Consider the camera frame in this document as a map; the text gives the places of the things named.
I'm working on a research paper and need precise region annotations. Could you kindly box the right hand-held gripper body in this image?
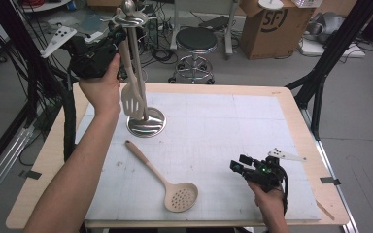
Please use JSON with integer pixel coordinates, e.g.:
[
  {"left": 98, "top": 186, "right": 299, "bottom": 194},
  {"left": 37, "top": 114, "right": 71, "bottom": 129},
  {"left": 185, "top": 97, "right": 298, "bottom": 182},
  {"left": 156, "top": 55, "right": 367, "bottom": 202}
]
[{"left": 244, "top": 148, "right": 307, "bottom": 193}]

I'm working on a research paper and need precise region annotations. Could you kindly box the round white table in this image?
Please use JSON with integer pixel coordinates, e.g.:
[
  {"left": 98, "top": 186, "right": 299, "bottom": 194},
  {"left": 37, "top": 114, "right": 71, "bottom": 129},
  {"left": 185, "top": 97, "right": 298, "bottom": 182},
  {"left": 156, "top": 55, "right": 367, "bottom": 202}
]
[{"left": 18, "top": 0, "right": 73, "bottom": 14}]

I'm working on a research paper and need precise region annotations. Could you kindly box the white flat platform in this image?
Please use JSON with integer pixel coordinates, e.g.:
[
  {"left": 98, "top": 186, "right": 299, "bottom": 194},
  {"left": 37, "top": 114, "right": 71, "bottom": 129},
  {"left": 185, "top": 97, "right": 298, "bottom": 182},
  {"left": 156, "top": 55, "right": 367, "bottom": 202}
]
[{"left": 298, "top": 38, "right": 367, "bottom": 59}]

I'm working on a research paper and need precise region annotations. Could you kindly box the white table mat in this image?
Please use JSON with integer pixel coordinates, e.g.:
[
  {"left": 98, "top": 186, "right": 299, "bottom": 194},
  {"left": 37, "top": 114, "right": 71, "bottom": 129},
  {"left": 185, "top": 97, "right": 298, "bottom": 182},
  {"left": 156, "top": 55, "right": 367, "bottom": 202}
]
[{"left": 74, "top": 91, "right": 323, "bottom": 222}]

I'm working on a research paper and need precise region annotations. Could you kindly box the beige skimmer spoon with holes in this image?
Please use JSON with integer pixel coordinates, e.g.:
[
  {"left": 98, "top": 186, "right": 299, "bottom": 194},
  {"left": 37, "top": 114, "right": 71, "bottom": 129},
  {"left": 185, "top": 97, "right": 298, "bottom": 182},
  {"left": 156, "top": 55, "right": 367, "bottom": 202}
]
[{"left": 124, "top": 139, "right": 199, "bottom": 214}]

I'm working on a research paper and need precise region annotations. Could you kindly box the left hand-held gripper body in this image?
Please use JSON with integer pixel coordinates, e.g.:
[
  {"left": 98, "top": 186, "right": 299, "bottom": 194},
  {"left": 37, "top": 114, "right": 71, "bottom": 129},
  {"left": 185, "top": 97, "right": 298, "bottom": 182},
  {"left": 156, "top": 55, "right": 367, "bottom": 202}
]
[{"left": 40, "top": 25, "right": 119, "bottom": 80}]

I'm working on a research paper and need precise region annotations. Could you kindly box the person's right hand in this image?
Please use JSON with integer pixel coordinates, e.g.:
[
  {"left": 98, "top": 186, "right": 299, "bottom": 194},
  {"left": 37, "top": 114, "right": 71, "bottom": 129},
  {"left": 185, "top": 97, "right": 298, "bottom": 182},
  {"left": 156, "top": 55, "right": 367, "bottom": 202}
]
[{"left": 246, "top": 182, "right": 285, "bottom": 216}]

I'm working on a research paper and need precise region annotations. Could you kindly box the thick black sleeved cable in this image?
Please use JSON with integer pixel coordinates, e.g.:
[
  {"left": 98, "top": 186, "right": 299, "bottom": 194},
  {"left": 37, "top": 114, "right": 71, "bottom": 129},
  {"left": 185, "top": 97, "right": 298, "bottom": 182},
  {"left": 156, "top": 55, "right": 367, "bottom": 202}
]
[{"left": 60, "top": 64, "right": 78, "bottom": 163}]

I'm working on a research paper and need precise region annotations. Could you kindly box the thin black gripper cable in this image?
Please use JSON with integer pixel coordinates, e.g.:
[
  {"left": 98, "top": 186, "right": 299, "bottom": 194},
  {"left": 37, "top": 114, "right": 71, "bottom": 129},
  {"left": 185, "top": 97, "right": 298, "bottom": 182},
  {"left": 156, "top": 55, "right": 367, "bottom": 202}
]
[{"left": 279, "top": 170, "right": 289, "bottom": 216}]

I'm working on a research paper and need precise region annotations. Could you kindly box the aluminium rail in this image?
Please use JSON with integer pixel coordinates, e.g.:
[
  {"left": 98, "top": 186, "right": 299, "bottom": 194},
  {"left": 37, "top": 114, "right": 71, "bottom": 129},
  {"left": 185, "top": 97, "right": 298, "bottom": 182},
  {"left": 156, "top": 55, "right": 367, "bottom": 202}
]
[
  {"left": 0, "top": 125, "right": 35, "bottom": 212},
  {"left": 300, "top": 108, "right": 361, "bottom": 233}
]

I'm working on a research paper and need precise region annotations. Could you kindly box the beige slotted spatula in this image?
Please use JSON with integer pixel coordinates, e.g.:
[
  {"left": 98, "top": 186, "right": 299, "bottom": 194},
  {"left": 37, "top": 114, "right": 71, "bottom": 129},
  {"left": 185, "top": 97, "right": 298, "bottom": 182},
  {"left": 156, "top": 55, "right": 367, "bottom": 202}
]
[{"left": 115, "top": 8, "right": 146, "bottom": 121}]

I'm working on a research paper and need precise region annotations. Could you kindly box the white power strip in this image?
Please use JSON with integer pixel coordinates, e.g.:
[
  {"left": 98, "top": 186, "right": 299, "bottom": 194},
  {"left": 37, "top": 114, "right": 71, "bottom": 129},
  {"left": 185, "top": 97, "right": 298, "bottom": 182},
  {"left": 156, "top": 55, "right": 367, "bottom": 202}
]
[{"left": 84, "top": 31, "right": 104, "bottom": 43}]

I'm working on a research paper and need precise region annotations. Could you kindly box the printed cardboard box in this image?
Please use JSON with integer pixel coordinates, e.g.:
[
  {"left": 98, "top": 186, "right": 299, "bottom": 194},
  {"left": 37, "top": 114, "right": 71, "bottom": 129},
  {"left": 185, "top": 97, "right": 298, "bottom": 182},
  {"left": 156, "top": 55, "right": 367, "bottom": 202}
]
[{"left": 238, "top": 0, "right": 316, "bottom": 61}]

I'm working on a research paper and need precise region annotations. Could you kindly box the black round stool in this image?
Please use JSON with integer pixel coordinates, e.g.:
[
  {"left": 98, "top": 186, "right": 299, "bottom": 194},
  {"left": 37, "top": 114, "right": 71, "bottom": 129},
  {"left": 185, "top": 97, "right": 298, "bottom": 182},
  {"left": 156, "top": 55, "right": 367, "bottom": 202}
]
[{"left": 168, "top": 26, "right": 220, "bottom": 85}]

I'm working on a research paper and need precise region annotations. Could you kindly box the white round disc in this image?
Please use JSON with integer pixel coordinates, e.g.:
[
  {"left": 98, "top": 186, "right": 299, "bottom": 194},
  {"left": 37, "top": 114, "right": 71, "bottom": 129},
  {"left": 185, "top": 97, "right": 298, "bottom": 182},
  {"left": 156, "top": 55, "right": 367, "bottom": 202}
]
[{"left": 257, "top": 0, "right": 285, "bottom": 11}]

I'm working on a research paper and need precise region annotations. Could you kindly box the blue floor mat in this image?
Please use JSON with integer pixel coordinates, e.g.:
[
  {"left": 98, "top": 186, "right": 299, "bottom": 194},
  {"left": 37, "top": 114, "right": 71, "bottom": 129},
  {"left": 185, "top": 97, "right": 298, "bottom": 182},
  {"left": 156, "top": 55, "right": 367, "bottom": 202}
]
[{"left": 80, "top": 14, "right": 107, "bottom": 33}]

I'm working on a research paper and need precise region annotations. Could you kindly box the black metal frame with cables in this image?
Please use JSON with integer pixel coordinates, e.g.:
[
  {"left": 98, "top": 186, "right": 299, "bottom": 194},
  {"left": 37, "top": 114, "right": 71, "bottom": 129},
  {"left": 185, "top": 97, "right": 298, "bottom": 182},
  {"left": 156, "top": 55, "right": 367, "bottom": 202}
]
[{"left": 0, "top": 0, "right": 79, "bottom": 130}]

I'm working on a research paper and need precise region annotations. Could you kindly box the black tape strip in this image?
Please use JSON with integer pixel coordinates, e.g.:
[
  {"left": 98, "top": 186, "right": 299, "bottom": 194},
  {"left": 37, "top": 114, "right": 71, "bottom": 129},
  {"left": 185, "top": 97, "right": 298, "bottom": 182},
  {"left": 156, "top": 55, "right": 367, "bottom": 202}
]
[
  {"left": 319, "top": 176, "right": 342, "bottom": 186},
  {"left": 18, "top": 169, "right": 43, "bottom": 181}
]

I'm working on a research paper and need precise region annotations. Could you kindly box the black coiled cable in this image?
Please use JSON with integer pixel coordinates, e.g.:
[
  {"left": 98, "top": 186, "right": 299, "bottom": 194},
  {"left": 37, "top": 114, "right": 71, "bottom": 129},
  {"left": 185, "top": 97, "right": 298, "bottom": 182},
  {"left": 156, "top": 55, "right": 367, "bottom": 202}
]
[{"left": 151, "top": 48, "right": 179, "bottom": 65}]

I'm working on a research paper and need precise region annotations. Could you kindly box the silver metal utensil stand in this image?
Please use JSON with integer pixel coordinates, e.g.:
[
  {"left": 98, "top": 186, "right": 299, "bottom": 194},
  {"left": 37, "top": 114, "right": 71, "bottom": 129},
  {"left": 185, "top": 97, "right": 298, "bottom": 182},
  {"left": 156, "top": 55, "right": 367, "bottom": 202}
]
[{"left": 101, "top": 0, "right": 168, "bottom": 139}]

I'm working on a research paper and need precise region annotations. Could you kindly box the person's left hand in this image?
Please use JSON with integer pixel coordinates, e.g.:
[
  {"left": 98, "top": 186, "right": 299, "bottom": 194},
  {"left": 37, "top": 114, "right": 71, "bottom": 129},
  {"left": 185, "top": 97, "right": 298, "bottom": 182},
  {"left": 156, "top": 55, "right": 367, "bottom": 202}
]
[{"left": 79, "top": 54, "right": 122, "bottom": 117}]

